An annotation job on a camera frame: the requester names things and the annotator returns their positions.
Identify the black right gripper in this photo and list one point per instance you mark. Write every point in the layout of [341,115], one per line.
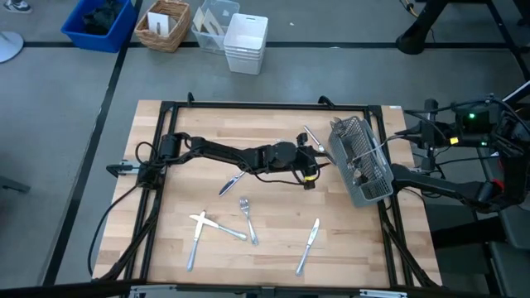
[431,133]

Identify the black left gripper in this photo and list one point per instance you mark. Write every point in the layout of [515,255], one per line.
[307,159]

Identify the grey plastic cutlery basket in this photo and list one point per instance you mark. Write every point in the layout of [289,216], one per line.
[374,190]

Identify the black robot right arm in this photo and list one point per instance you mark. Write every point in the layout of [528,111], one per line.
[447,188]

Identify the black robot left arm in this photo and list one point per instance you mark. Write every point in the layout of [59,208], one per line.
[232,153]

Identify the black stand base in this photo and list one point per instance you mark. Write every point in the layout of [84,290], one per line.
[414,39]

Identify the red and black device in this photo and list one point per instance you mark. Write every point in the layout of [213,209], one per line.
[499,185]

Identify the black bench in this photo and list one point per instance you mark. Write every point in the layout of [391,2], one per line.
[463,236]

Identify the white stacked plastic bins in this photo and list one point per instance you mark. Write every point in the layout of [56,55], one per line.
[246,37]

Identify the grey cart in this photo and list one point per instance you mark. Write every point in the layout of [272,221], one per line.
[515,232]

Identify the beige card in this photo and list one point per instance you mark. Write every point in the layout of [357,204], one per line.
[198,18]
[213,25]

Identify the clear plastic bin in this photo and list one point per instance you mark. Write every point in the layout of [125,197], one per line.
[229,8]

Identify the wicker basket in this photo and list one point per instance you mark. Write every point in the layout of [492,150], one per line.
[159,43]

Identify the white card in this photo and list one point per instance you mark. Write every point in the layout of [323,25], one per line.
[163,18]

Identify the blue plastic bin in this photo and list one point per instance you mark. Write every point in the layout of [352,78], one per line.
[112,41]

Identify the black cloth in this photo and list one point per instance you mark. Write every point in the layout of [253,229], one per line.
[101,20]

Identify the black floor object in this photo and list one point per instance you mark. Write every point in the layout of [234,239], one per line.
[12,184]

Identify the grey round floor base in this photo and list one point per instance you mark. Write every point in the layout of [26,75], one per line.
[8,45]

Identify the person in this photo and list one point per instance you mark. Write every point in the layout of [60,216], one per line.
[16,5]

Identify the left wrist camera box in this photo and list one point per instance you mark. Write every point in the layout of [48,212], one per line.
[309,183]

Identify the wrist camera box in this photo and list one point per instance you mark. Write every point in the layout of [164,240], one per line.
[309,183]
[430,162]

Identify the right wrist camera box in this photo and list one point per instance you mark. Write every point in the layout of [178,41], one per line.
[430,162]

